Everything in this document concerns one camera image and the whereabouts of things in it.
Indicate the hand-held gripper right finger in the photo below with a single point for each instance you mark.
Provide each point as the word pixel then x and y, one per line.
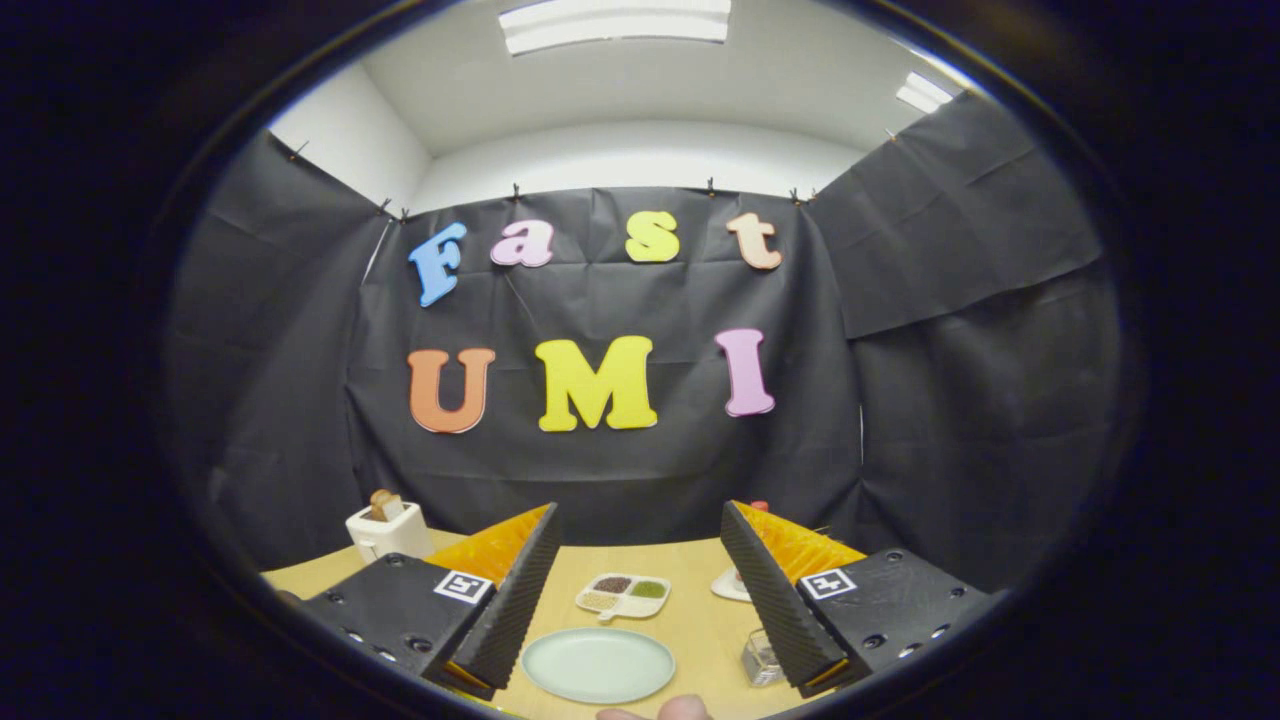
pixel 770 600

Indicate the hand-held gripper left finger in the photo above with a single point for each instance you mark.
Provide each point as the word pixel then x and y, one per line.
pixel 505 610

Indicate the white square coaster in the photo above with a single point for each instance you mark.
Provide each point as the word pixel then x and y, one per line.
pixel 728 588

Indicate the clear red-capped water bottle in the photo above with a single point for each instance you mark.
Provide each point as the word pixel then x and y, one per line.
pixel 759 506

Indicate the pale green round plate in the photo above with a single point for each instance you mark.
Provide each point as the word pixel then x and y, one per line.
pixel 598 665

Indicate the white divided bean dish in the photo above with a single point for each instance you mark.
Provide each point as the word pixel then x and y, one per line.
pixel 625 598

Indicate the cream white toaster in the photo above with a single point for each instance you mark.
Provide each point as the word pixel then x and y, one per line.
pixel 392 538

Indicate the brown toast slice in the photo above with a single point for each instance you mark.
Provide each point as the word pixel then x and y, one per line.
pixel 385 505

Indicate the small ceiling light panel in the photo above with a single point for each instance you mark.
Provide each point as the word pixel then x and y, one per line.
pixel 925 92

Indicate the long ceiling light panel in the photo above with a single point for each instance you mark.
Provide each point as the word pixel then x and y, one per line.
pixel 615 25

